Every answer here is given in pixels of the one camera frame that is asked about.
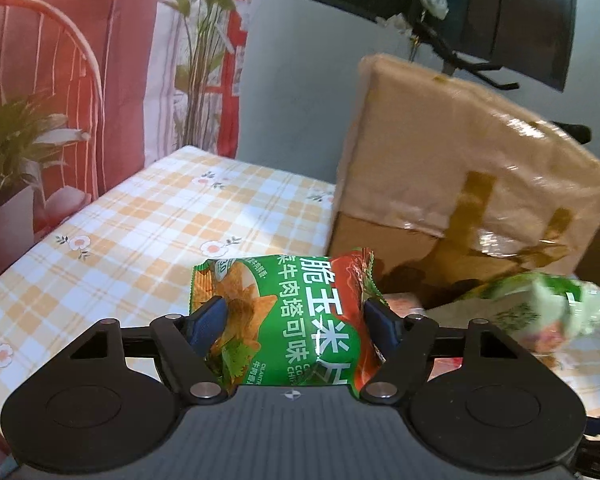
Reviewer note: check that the dark window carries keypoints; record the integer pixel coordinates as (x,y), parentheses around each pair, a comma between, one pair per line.
(505,20)

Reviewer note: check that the clear plastic box liner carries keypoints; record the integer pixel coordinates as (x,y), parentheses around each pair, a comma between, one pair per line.
(455,160)

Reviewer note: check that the green corn chip bag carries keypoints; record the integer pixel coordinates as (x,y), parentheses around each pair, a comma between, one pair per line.
(290,320)

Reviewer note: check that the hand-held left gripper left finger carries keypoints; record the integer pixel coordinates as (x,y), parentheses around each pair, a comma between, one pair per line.
(207,320)

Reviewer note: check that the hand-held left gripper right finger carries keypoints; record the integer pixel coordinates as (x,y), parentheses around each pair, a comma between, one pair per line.
(380,325)

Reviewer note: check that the white and green snack bag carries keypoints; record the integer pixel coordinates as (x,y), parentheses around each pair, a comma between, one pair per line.
(530,305)

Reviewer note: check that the crumpled white plastic bag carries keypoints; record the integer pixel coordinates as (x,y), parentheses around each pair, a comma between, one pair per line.
(395,24)

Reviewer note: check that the printed plant and chair curtain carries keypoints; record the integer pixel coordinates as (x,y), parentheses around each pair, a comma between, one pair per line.
(130,60)

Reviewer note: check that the brown cardboard box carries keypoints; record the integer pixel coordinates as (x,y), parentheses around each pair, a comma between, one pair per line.
(370,240)

